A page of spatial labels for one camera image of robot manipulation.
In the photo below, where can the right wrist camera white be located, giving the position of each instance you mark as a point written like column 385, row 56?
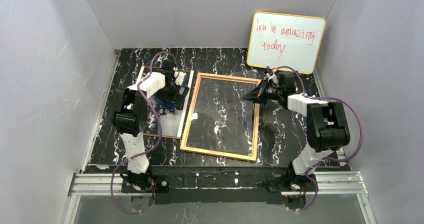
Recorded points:
column 271, row 76

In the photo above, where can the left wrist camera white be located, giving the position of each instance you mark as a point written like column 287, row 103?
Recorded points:
column 180, row 77

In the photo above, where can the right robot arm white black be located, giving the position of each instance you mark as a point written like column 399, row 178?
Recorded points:
column 326, row 125

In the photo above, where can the whiteboard with orange rim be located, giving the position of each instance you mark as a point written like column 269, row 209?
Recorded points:
column 285, row 41

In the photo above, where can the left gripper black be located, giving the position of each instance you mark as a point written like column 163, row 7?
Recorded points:
column 177, row 94

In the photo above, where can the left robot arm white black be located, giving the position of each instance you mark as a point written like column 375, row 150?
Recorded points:
column 129, row 117

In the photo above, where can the wooden picture frame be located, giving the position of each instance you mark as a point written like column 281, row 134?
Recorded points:
column 188, row 120

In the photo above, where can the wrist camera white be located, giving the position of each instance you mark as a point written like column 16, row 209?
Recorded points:
column 271, row 76
column 180, row 77

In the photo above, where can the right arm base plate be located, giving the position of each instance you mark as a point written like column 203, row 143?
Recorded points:
column 279, row 183

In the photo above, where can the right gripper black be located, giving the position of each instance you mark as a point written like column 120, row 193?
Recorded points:
column 265, row 92

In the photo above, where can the aluminium rail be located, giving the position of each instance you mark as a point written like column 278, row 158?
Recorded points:
column 102, row 184

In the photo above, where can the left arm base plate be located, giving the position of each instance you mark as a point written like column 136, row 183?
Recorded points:
column 145, row 183

